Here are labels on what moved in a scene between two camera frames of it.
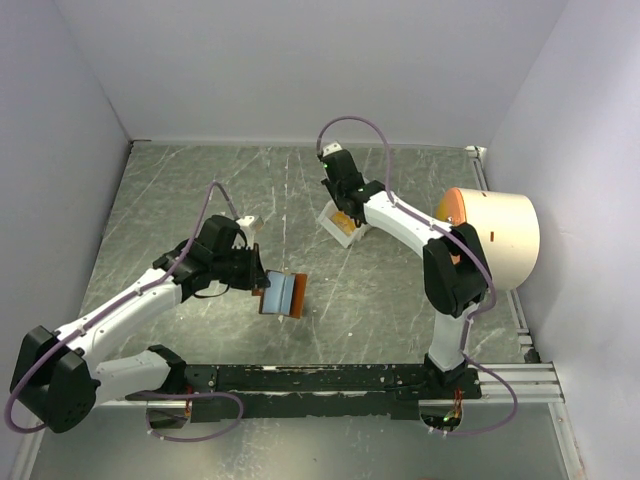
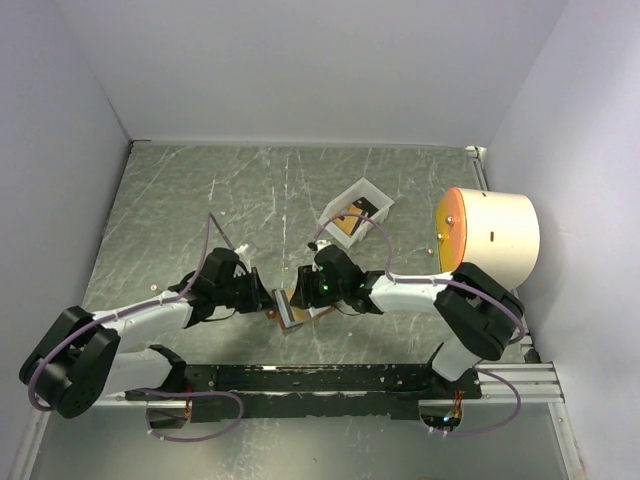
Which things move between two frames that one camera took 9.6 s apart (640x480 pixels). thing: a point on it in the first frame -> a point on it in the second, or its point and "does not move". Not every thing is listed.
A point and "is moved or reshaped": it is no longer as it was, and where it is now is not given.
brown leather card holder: (285, 296) is moved or reshaped
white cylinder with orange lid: (505, 225) does not move
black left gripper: (254, 276) -> (258, 297)
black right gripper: (325, 181) -> (301, 295)
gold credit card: (344, 222) -> (299, 314)
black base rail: (305, 392) does not move
